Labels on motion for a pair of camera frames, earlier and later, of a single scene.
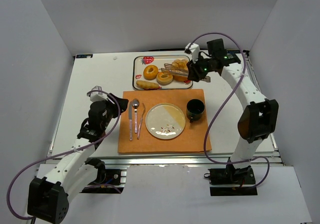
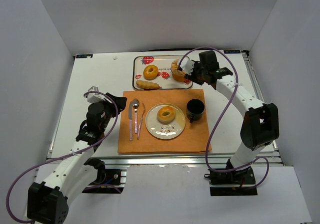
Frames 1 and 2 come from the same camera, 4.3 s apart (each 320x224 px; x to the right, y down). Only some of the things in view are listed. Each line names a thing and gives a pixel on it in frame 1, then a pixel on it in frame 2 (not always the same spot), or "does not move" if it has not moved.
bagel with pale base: x=163 y=79 to x=166 y=114
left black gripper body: x=116 y=105 does not move
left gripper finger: x=122 y=102 does not move
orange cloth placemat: x=134 y=136 does not move
